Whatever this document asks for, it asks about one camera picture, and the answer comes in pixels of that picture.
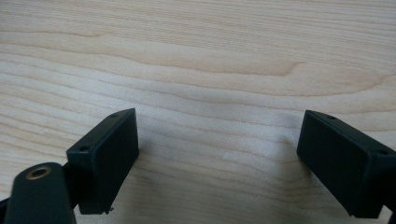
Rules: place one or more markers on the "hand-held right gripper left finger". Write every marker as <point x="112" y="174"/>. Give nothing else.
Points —
<point x="106" y="161"/>

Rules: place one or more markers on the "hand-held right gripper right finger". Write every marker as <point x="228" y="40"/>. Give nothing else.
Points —
<point x="339" y="158"/>

